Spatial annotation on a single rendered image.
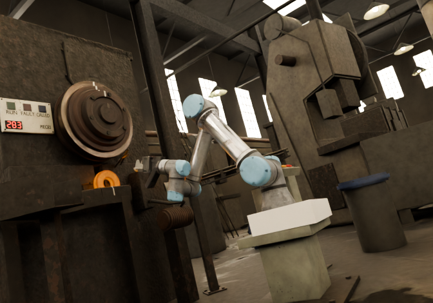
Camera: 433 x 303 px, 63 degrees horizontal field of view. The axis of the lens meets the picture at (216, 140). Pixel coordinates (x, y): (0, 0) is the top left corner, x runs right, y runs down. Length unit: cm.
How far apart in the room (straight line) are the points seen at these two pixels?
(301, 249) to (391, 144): 194
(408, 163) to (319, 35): 175
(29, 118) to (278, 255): 143
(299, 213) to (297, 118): 297
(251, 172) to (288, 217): 22
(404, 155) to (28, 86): 277
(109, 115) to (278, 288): 126
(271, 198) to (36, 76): 147
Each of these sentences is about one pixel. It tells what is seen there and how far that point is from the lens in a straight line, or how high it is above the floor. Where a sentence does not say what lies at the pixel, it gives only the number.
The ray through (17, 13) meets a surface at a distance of 979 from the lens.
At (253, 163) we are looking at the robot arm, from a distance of 142.
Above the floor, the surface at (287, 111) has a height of 144.
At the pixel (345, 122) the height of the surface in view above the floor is 175.
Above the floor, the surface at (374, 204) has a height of 26.
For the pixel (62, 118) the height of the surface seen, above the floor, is 109.
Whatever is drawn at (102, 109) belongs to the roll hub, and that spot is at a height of 113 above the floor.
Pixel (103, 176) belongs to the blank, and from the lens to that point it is 206.
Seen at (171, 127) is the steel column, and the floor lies 219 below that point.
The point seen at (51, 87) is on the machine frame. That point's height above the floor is 135.
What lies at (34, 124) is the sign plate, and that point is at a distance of 209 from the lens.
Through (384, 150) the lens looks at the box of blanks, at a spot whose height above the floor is 61.
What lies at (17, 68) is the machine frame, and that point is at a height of 143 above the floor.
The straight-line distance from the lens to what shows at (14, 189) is 150.
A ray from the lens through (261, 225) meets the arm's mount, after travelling 146.
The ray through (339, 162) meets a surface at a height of 67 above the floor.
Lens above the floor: 40
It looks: 12 degrees up
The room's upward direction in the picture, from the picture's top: 14 degrees counter-clockwise
